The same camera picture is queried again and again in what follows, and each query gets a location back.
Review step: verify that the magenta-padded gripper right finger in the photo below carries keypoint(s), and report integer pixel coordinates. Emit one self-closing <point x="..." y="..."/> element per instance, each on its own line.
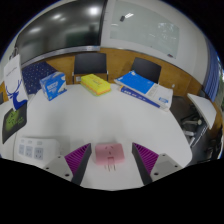
<point x="147" y="159"/>

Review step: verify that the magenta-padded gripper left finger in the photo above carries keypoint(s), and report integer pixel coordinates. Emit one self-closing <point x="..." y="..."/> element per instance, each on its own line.
<point x="77" y="160"/>

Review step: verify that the pink charger block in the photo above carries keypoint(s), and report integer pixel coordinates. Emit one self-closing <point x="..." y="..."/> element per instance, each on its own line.
<point x="109" y="154"/>

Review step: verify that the white power strip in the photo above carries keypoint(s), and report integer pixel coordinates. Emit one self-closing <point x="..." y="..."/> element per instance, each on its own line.
<point x="36" y="150"/>

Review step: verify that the white side table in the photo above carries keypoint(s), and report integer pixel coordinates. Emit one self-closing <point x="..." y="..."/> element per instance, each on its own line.
<point x="203" y="108"/>

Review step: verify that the blue tissue box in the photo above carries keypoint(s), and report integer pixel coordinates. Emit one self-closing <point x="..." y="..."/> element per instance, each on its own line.
<point x="53" y="86"/>

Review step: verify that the yellow tissue pack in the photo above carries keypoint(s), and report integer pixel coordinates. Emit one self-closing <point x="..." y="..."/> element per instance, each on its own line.
<point x="95" y="84"/>

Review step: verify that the black chair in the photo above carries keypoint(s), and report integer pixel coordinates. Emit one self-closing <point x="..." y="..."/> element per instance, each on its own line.
<point x="146" y="68"/>
<point x="90" y="63"/>

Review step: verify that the dark blue dotted bag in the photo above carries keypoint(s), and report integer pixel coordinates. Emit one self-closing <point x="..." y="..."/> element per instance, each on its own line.
<point x="35" y="75"/>

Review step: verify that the white paper bag, blue deer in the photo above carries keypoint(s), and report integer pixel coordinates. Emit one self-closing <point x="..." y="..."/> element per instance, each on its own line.
<point x="13" y="83"/>

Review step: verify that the blue curtain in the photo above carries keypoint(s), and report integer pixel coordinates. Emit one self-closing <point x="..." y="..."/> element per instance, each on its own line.
<point x="213" y="73"/>

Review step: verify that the large glass whiteboard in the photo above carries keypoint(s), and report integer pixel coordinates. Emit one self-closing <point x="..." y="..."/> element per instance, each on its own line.
<point x="146" y="30"/>

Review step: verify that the black whiteboard eraser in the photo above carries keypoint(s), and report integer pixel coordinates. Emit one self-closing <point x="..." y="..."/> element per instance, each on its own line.
<point x="122" y="18"/>

